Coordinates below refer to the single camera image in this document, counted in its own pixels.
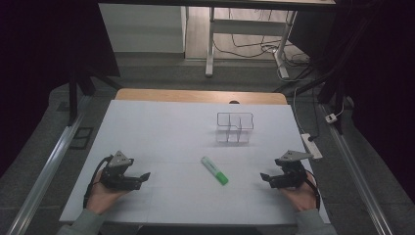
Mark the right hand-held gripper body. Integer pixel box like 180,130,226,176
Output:
269,149,315,190

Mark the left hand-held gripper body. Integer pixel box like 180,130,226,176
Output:
99,150,143,192

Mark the green highlighter pen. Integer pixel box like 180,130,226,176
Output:
200,156,230,187

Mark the clear acrylic pen organizer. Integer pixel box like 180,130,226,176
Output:
214,112,255,145

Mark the person's right hand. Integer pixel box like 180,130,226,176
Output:
279,171,320,213

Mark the person's left hand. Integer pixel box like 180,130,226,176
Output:
85,177,129,215

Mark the white power strip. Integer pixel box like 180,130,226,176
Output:
300,132,324,161

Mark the white sheet table cover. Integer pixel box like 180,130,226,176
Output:
59,99,331,227

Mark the wooden table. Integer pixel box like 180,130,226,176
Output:
114,87,289,106

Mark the black metal stand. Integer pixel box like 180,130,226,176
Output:
273,63,347,135
66,63,124,127

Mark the dark curtain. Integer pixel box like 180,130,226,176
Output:
288,0,415,205
0,0,121,179

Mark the white cabinet panel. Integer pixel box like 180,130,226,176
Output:
98,3,188,55

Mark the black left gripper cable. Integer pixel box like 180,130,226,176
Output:
82,155,114,210

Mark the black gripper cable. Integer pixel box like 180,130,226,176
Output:
304,169,323,211
82,155,114,210

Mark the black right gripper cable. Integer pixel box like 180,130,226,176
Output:
304,169,323,211

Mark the black rectangular floor frame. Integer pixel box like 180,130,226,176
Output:
69,126,95,151

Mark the aluminium rail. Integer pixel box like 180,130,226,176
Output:
5,94,93,235
318,103,395,235

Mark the tangle of floor cables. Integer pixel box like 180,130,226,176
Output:
212,8,312,82

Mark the white desk frame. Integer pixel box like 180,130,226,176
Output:
205,6,299,80

